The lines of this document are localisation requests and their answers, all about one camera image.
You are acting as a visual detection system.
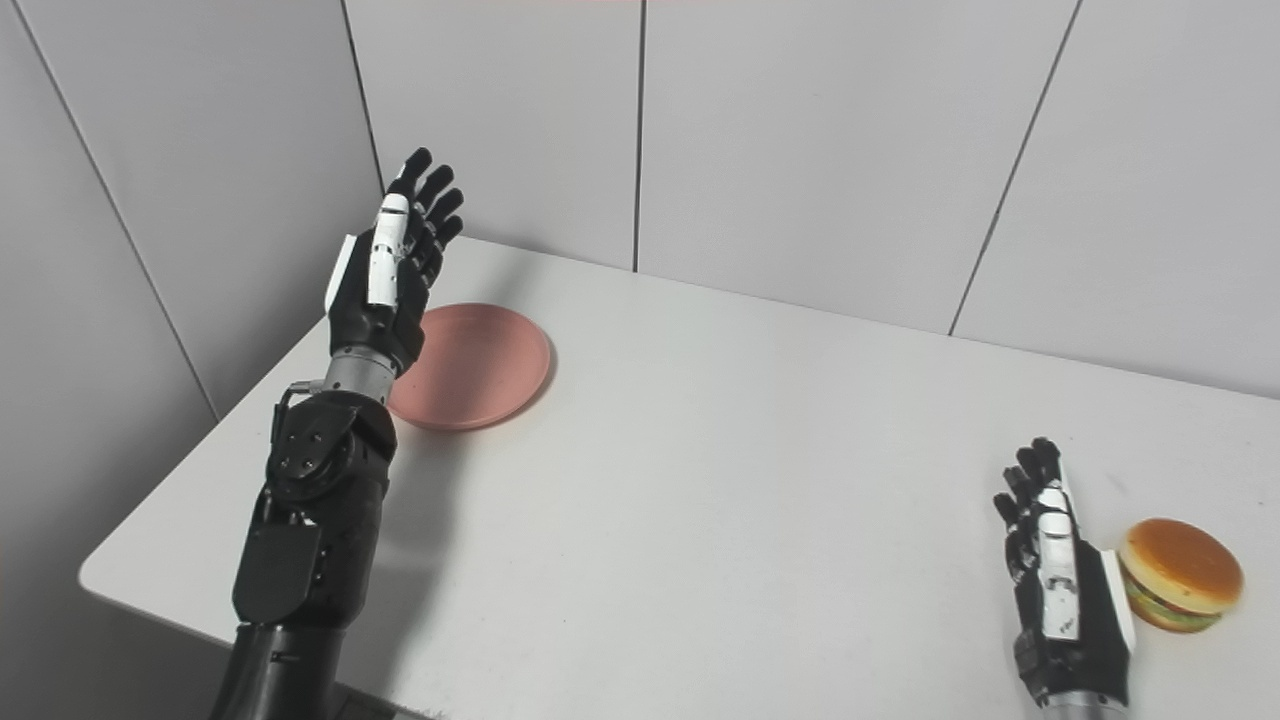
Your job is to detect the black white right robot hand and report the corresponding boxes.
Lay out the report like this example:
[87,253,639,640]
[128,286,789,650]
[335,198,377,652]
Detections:
[993,437,1138,711]

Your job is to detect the pink round plate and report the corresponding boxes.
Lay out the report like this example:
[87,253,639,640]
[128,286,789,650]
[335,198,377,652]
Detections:
[385,303,553,432]

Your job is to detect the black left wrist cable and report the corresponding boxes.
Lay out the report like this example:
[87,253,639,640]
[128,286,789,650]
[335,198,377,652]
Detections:
[270,378,326,441]

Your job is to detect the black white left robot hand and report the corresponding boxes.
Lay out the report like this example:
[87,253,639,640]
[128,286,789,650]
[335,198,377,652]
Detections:
[324,148,466,378]

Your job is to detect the toy hamburger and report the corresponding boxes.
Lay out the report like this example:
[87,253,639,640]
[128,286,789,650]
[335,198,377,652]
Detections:
[1116,518,1245,634]

